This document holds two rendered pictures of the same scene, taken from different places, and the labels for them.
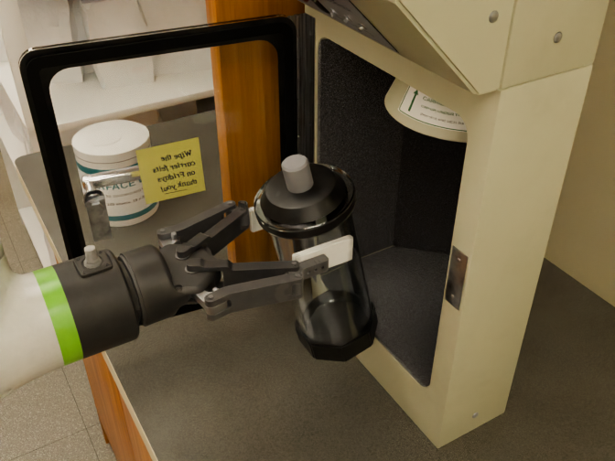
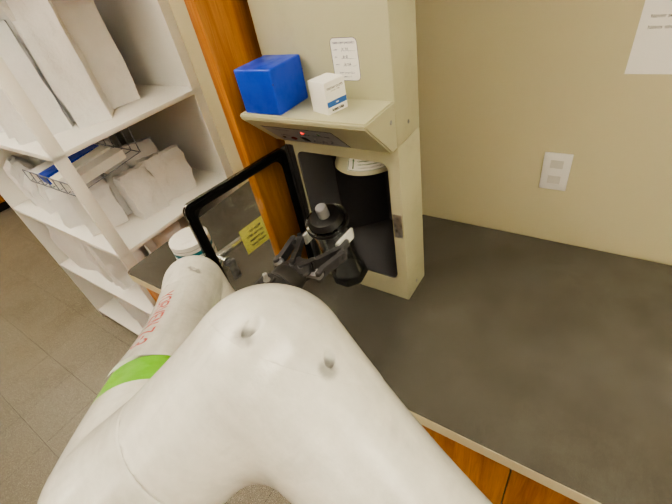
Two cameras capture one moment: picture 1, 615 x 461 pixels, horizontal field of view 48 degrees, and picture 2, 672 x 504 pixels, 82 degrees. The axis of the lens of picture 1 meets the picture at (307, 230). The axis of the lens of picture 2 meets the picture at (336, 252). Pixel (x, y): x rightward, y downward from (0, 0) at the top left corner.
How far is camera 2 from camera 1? 0.31 m
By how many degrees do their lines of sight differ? 15
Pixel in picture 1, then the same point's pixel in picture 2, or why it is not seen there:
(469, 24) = (385, 128)
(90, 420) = not seen: hidden behind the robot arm
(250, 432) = not seen: hidden behind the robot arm
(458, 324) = (404, 244)
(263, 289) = (334, 261)
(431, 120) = (364, 169)
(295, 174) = (323, 211)
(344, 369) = (354, 289)
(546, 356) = (427, 247)
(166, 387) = not seen: hidden behind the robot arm
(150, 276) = (290, 275)
